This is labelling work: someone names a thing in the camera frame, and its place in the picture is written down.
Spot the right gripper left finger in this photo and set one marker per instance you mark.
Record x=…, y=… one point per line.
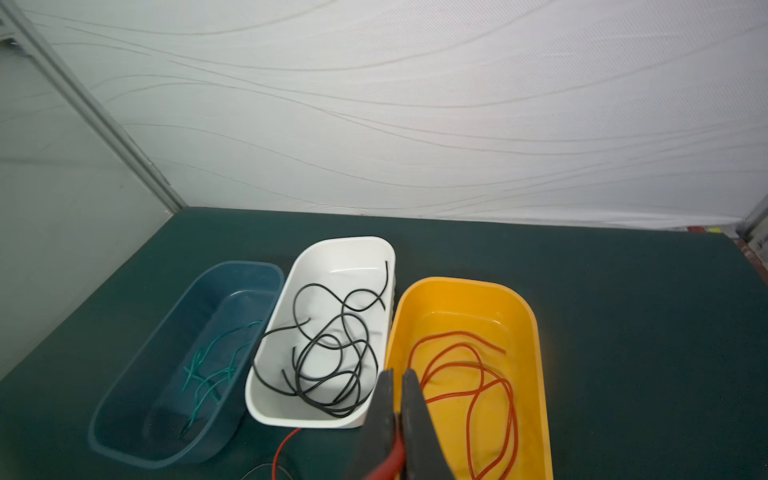
x=377, y=435

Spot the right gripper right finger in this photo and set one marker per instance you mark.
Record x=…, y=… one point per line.
x=424, y=458

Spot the white plastic bin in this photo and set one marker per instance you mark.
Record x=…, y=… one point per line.
x=318, y=361

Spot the yellow plastic bin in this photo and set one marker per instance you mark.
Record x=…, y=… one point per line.
x=475, y=348

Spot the blue plastic bin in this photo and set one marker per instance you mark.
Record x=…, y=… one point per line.
x=181, y=397

